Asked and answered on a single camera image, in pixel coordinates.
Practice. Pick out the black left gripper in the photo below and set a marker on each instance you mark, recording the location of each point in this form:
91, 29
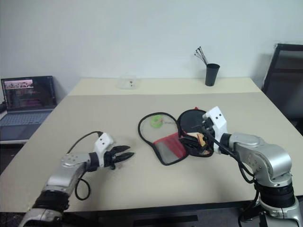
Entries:
109, 159

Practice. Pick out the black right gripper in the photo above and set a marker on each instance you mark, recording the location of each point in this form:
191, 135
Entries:
208, 124

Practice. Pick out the black table tennis paddle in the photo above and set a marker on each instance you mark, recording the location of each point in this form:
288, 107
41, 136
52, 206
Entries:
189, 121

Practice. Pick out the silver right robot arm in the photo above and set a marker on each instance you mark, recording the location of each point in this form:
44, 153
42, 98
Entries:
265, 160

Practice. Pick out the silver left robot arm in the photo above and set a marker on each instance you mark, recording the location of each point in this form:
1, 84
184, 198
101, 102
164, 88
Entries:
63, 176

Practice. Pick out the black red paddle case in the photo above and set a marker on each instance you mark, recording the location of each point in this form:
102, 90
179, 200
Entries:
165, 146

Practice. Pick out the black plastic cup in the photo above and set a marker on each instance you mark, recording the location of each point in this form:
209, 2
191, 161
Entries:
211, 74

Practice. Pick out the clear plastic box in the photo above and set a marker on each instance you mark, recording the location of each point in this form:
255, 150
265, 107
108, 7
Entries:
129, 81

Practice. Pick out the black office chair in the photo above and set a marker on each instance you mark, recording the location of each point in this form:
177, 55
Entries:
285, 78

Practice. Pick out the grey open laptop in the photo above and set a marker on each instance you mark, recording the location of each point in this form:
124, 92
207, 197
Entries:
26, 101

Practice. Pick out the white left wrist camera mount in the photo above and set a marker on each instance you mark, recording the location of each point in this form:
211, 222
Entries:
103, 144

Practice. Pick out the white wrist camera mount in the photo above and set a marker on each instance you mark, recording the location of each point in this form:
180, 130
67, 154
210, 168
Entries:
217, 120
103, 144

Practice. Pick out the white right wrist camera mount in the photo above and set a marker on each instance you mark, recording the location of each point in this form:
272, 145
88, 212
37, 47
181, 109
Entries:
217, 120

